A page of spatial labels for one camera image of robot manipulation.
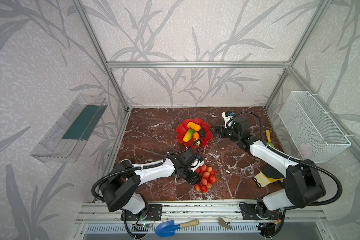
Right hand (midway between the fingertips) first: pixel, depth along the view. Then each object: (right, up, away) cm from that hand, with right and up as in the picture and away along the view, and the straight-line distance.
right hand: (215, 122), depth 87 cm
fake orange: (-11, -9, +12) cm, 19 cm away
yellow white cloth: (+26, -33, -3) cm, 42 cm away
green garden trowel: (+38, -11, +12) cm, 42 cm away
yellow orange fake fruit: (-12, -3, +14) cm, 19 cm away
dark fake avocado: (-7, -7, +14) cm, 17 cm away
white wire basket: (+38, -6, -25) cm, 46 cm away
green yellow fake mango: (-16, -9, +12) cm, 22 cm away
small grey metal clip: (+1, -47, -18) cm, 50 cm away
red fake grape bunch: (-5, -29, -7) cm, 30 cm away
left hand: (-11, -29, -5) cm, 32 cm away
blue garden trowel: (-26, -50, -18) cm, 59 cm away
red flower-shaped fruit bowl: (-21, -5, +17) cm, 28 cm away
